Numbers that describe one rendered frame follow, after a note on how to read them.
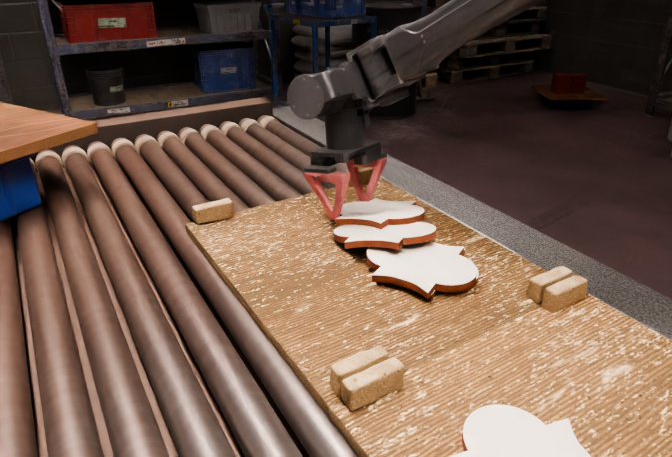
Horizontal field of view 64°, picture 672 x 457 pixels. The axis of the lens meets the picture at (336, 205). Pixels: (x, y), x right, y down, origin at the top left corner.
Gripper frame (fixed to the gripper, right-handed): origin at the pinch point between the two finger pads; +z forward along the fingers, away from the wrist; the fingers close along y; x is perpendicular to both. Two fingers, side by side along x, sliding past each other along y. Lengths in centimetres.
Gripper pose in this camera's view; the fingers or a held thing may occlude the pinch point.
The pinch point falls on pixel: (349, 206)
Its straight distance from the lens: 81.6
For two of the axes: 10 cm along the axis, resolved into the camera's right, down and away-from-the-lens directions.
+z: 0.7, 9.6, 2.7
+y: 5.4, -2.6, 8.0
